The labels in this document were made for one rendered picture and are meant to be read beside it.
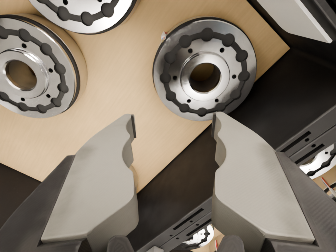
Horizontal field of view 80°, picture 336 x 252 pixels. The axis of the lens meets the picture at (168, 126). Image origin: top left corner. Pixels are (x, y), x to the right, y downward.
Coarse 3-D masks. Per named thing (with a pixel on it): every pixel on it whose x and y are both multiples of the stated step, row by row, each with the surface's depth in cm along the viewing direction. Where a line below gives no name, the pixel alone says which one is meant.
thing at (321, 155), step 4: (320, 152) 24; (324, 152) 24; (316, 156) 24; (320, 156) 24; (308, 160) 25; (312, 160) 25; (316, 160) 24; (320, 160) 24; (304, 164) 25; (308, 164) 25; (312, 164) 25; (316, 164) 25; (304, 168) 25; (308, 168) 25
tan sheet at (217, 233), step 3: (216, 231) 39; (216, 234) 39; (219, 234) 39; (213, 237) 40; (204, 246) 42; (207, 246) 41; (195, 249) 42; (198, 249) 42; (201, 249) 42; (204, 249) 42; (207, 249) 42
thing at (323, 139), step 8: (320, 136) 15; (328, 136) 15; (312, 144) 16; (320, 144) 16; (328, 144) 16; (296, 152) 16; (304, 152) 16; (312, 152) 16; (296, 160) 16; (304, 160) 16; (208, 216) 20; (192, 224) 21; (200, 224) 21; (208, 224) 21; (184, 232) 22; (192, 232) 22; (168, 240) 23; (176, 240) 23; (184, 240) 23; (168, 248) 24
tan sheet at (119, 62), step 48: (0, 0) 20; (144, 0) 19; (192, 0) 19; (240, 0) 19; (96, 48) 22; (144, 48) 22; (288, 48) 21; (96, 96) 25; (144, 96) 24; (0, 144) 29; (48, 144) 29; (144, 144) 28
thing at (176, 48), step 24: (192, 24) 18; (216, 24) 17; (168, 48) 19; (192, 48) 19; (216, 48) 18; (240, 48) 19; (168, 72) 20; (240, 72) 20; (168, 96) 21; (240, 96) 21; (192, 120) 22
